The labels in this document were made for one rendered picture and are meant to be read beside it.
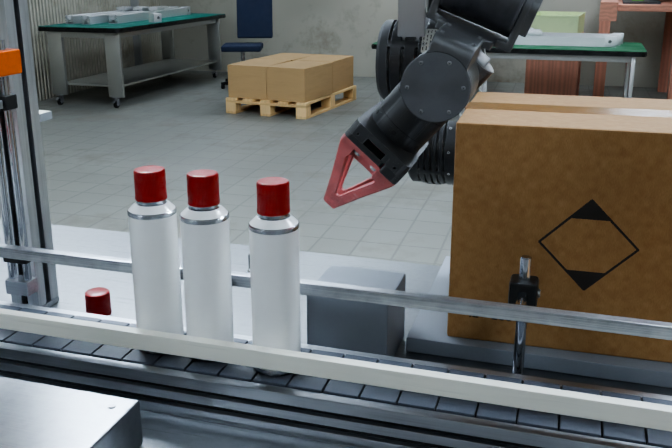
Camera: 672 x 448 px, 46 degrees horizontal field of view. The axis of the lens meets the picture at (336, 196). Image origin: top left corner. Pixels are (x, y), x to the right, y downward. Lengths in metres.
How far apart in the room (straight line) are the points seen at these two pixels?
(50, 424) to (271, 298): 0.24
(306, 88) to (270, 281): 6.21
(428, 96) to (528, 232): 0.34
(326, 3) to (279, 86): 2.89
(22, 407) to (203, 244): 0.23
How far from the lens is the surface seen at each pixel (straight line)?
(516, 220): 0.94
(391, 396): 0.81
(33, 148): 1.13
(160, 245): 0.86
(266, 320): 0.82
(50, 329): 0.94
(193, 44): 10.47
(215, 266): 0.84
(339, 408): 0.81
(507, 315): 0.82
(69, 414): 0.82
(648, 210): 0.94
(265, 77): 7.13
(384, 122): 0.73
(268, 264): 0.79
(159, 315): 0.89
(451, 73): 0.64
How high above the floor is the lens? 1.29
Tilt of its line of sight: 16 degrees down
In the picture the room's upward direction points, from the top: straight up
